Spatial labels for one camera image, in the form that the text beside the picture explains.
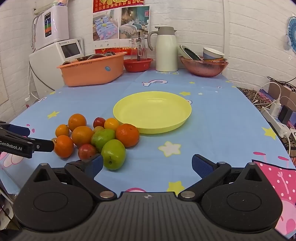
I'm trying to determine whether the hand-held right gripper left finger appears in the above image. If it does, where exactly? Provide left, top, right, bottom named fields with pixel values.
left=29, top=153, right=117, bottom=201

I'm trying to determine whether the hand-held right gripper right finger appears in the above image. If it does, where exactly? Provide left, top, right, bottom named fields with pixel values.
left=178, top=153, right=269, bottom=200

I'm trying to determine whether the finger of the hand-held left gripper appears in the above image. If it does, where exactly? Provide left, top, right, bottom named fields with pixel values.
left=0, top=120, right=31, bottom=138
left=5, top=130, right=55, bottom=153

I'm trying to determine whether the red apple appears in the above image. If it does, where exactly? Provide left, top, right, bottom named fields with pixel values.
left=78, top=144, right=97, bottom=161

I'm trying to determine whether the small orange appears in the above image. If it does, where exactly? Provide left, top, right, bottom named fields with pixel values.
left=55, top=124, right=70, bottom=138

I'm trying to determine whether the yellow-orange persimmon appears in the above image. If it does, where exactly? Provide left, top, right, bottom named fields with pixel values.
left=104, top=118, right=120, bottom=131

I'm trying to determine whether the large orange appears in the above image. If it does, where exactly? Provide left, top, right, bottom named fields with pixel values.
left=116, top=124, right=140, bottom=148

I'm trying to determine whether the yellow plastic plate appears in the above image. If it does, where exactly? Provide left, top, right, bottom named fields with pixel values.
left=113, top=91, right=192, bottom=134

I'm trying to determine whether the light blue printed tablecloth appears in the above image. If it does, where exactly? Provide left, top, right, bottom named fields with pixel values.
left=0, top=68, right=296, bottom=241

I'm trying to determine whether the white appliance with screen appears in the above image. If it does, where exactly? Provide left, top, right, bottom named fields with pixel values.
left=29, top=38, right=84, bottom=93

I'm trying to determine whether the leopard print cloth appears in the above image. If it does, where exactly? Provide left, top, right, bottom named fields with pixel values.
left=236, top=87, right=273, bottom=109

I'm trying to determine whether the white power strip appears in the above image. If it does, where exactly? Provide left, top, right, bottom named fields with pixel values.
left=261, top=109, right=292, bottom=137

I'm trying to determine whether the orange plastic basket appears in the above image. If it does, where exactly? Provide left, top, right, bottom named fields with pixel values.
left=57, top=52, right=127, bottom=87

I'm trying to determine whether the white charger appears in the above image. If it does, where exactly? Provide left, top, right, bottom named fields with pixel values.
left=269, top=100, right=282, bottom=117

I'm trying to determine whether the copper coloured bowl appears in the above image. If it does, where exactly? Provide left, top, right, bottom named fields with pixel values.
left=180, top=56, right=229, bottom=77

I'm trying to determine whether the black adapter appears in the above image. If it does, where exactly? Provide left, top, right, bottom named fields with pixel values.
left=277, top=105, right=293, bottom=124

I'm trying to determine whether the red rimmed bowl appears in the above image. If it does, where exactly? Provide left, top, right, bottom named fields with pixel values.
left=203, top=58, right=228, bottom=64

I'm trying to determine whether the red plastic basket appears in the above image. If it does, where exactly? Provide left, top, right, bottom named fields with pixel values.
left=123, top=58, right=154, bottom=73

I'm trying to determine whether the white water purifier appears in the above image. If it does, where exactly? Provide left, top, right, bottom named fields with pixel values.
left=30, top=5, right=70, bottom=50

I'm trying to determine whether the cardboard box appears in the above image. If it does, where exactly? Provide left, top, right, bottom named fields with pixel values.
left=268, top=81, right=296, bottom=107

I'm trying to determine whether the white and blue bowl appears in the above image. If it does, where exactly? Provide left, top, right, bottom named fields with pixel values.
left=203, top=47, right=225, bottom=61

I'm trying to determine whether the white and green bowl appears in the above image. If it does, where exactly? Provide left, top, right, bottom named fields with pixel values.
left=178, top=45, right=201, bottom=61

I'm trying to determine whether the white thermos jug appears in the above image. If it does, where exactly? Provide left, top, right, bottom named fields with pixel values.
left=147, top=26, right=179, bottom=72

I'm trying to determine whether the blue paper fan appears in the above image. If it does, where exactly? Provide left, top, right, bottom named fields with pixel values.
left=284, top=16, right=296, bottom=50

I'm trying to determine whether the white cable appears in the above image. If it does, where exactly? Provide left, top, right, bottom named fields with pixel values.
left=252, top=81, right=281, bottom=105

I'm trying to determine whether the wall poster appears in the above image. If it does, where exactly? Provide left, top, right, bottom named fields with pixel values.
left=92, top=0, right=151, bottom=55

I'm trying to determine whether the white wall conduit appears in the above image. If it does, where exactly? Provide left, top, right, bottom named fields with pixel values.
left=221, top=0, right=226, bottom=55

